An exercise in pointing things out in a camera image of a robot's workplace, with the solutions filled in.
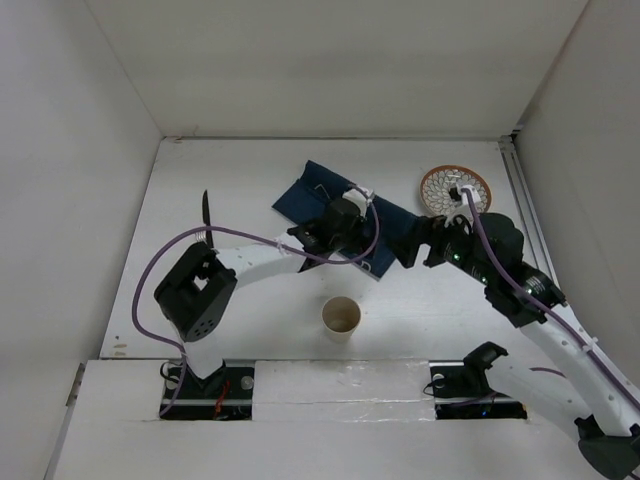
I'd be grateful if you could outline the white foam front board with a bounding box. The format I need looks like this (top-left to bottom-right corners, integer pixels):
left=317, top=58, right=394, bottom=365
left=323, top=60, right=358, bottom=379
left=55, top=360, right=595, bottom=479

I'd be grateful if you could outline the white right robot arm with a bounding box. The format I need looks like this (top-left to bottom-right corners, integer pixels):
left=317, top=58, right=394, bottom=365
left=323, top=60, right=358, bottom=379
left=390, top=213, right=639, bottom=479

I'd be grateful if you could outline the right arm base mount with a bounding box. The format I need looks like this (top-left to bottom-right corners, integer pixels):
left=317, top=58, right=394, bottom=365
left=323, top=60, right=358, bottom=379
left=422, top=342, right=528, bottom=420

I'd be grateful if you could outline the blue cloth placemat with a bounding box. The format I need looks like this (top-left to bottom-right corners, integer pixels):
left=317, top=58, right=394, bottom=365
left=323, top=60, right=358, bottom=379
left=272, top=160, right=417, bottom=280

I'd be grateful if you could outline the floral ceramic plate orange rim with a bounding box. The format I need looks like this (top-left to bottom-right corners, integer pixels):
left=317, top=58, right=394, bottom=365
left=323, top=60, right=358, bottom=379
left=419, top=165, right=492, bottom=216

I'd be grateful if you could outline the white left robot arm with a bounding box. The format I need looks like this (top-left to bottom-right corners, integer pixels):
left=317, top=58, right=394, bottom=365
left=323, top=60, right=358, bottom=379
left=154, top=190, right=381, bottom=397

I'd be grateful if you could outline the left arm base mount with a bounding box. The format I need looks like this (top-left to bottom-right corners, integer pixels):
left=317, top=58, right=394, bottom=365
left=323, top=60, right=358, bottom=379
left=159, top=361, right=256, bottom=421

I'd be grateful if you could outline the black table knife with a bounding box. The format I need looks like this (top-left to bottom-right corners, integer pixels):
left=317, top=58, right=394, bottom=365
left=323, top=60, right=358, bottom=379
left=201, top=189, right=215, bottom=249

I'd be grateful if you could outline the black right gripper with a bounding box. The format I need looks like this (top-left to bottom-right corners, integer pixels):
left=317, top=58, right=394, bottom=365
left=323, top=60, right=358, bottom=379
left=384, top=206, right=495, bottom=285

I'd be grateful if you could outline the fork with teal handle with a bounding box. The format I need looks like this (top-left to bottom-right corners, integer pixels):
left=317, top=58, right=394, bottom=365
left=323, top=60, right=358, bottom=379
left=194, top=231, right=207, bottom=243

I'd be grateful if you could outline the beige paper cup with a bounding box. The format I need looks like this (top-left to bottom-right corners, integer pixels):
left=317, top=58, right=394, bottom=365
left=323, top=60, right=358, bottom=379
left=321, top=296, right=362, bottom=343

